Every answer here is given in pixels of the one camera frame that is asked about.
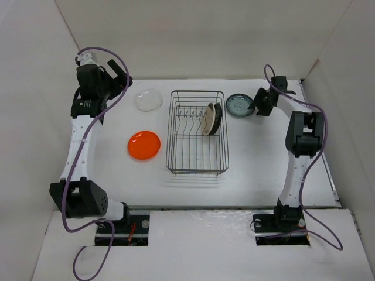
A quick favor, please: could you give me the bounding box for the cream and black plate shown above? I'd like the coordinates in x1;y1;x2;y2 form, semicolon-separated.
201;103;216;136

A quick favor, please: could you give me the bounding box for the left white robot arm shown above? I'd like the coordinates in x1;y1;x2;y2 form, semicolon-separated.
49;59;132;232

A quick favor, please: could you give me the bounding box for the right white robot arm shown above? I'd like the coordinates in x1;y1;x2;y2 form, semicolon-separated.
253;76;325;233

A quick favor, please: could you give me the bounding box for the blue patterned ceramic plate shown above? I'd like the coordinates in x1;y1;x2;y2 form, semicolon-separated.
226;93;255;118

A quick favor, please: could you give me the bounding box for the clear glass plate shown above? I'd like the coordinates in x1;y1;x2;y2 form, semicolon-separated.
134;88;163;112

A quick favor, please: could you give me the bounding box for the orange plate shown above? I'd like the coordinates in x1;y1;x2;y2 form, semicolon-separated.
127;131;161;161

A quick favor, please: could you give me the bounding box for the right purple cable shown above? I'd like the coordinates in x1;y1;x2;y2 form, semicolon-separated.
264;64;343;251

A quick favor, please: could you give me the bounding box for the purple cable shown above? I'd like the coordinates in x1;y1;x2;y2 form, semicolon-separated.
264;64;343;251
61;46;131;280

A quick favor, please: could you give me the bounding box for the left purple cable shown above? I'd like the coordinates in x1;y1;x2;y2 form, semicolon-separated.
61;46;131;280

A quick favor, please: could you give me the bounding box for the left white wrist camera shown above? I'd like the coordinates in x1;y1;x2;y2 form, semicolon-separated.
75;51;99;66

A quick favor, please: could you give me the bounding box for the grey wire dish rack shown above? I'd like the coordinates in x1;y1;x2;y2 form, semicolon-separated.
166;90;229;176

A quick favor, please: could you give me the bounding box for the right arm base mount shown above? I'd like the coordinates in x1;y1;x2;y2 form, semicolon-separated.
250;213;310;246

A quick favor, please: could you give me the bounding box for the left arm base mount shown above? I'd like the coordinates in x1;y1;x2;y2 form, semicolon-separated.
94;210;150;246

